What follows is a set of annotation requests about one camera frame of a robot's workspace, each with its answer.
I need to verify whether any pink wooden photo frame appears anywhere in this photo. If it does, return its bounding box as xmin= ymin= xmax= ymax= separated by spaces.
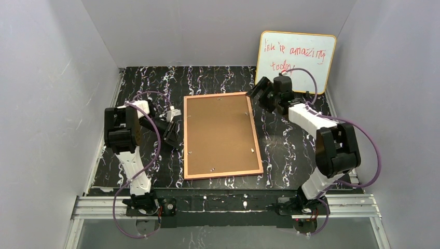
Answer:
xmin=183 ymin=91 xmax=264 ymax=181

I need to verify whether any brown backing board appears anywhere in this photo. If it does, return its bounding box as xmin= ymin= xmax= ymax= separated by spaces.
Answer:
xmin=186 ymin=94 xmax=260 ymax=176

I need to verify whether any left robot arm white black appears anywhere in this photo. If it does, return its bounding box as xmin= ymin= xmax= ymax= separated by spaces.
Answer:
xmin=104 ymin=100 xmax=182 ymax=197

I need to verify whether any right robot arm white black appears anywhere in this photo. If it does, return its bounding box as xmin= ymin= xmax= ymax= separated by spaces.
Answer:
xmin=246 ymin=76 xmax=361 ymax=201

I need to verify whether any whiteboard with red writing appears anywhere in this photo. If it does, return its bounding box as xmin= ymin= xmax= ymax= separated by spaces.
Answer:
xmin=255 ymin=31 xmax=337 ymax=94

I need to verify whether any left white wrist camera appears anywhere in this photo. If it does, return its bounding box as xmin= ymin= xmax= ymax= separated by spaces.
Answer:
xmin=166 ymin=105 xmax=182 ymax=122

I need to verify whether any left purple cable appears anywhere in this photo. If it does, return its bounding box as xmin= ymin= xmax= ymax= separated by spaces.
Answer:
xmin=113 ymin=90 xmax=173 ymax=239

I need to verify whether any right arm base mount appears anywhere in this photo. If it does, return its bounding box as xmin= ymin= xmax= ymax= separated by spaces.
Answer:
xmin=274 ymin=197 xmax=330 ymax=219

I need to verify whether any aluminium rail at front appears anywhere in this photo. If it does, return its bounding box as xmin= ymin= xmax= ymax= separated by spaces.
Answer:
xmin=71 ymin=193 xmax=382 ymax=219

